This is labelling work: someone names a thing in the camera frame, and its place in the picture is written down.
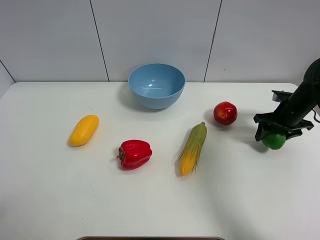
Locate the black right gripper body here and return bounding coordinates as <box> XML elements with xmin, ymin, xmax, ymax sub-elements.
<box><xmin>253</xmin><ymin>92</ymin><xmax>314</xmax><ymax>131</ymax></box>

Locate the red bell pepper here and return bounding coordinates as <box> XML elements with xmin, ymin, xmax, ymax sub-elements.
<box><xmin>116</xmin><ymin>139</ymin><xmax>153</xmax><ymax>171</ymax></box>

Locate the red apple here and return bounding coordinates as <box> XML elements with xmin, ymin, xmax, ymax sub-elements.
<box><xmin>213</xmin><ymin>101</ymin><xmax>238</xmax><ymax>126</ymax></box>

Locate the green lime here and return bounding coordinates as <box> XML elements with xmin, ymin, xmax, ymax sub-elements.
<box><xmin>261</xmin><ymin>133</ymin><xmax>287</xmax><ymax>150</ymax></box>

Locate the yellow mango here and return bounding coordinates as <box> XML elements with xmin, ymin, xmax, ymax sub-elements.
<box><xmin>68</xmin><ymin>115</ymin><xmax>100</xmax><ymax>147</ymax></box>

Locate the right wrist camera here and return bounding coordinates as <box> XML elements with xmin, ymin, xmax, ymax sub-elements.
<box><xmin>272</xmin><ymin>90</ymin><xmax>292</xmax><ymax>103</ymax></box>

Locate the blue bowl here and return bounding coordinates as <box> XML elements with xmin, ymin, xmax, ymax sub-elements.
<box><xmin>128</xmin><ymin>63</ymin><xmax>186</xmax><ymax>110</ymax></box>

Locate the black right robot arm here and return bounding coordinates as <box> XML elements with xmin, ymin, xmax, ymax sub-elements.
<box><xmin>253</xmin><ymin>59</ymin><xmax>320</xmax><ymax>142</ymax></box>

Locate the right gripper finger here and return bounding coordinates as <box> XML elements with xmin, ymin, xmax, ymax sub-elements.
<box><xmin>255</xmin><ymin>122</ymin><xmax>272</xmax><ymax>142</ymax></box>
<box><xmin>285</xmin><ymin>129</ymin><xmax>303</xmax><ymax>140</ymax></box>

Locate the corn cob with husk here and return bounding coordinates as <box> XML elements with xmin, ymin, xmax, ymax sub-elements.
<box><xmin>178</xmin><ymin>122</ymin><xmax>208</xmax><ymax>176</ymax></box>

